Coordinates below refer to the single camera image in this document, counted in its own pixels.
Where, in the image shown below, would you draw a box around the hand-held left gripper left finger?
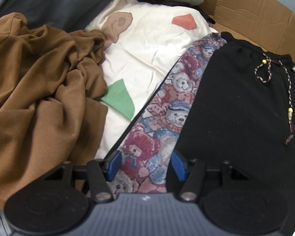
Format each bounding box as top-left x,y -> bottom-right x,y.
43,150 -> 123,202

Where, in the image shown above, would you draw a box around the brown garment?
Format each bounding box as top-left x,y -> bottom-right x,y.
0,12 -> 109,203

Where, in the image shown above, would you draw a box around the flattened cardboard sheet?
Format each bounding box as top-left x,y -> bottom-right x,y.
198,0 -> 295,62

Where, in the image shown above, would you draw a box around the cream bear print bedsheet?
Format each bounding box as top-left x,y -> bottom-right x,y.
85,0 -> 218,160

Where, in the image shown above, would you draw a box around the black bear print pants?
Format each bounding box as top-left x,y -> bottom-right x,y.
84,31 -> 295,236

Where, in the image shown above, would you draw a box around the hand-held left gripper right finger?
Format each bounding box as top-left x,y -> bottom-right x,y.
171,150 -> 249,201

